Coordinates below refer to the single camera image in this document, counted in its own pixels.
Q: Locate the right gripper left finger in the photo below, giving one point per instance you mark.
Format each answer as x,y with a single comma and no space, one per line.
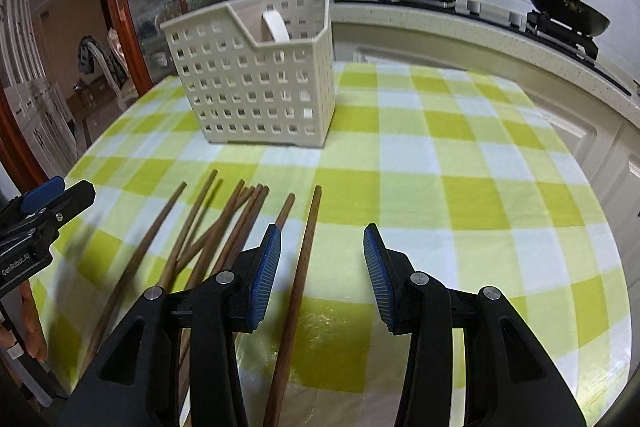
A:
134,378

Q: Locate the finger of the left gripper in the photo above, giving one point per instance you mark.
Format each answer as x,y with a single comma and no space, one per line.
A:
41,196
66,207

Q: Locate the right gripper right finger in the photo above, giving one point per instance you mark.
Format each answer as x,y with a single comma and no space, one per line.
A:
510,380

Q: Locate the wooden chopstick four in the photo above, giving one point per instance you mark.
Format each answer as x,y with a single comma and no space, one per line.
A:
218,265

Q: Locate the wooden chopstick three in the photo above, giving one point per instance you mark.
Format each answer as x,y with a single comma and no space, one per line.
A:
208,243

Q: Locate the wooden chopstick five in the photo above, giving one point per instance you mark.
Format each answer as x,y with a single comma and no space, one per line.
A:
248,227

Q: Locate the wooden chopstick six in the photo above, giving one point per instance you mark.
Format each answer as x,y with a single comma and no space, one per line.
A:
285,211

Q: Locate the wooden chopstick seven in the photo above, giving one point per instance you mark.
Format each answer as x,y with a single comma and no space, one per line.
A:
282,368

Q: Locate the white ceramic spoon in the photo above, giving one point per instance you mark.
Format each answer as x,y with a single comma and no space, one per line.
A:
276,26

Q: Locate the wooden chopstick one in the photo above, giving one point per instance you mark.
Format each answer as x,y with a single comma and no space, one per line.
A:
132,266

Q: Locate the wooden chopstick two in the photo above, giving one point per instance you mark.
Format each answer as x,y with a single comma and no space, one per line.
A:
170,265

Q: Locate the person's left hand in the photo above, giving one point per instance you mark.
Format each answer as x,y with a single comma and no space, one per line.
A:
24,315

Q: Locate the white ornate chair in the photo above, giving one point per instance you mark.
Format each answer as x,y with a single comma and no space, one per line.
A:
91,55

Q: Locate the yellow checkered tablecloth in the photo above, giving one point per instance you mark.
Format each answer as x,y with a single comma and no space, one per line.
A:
459,171

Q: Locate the cream perforated utensil basket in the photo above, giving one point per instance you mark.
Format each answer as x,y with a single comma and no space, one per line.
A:
245,88

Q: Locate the black gas stove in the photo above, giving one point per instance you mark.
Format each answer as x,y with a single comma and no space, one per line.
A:
532,25

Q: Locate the black wok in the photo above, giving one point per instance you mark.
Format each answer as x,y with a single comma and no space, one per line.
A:
574,14

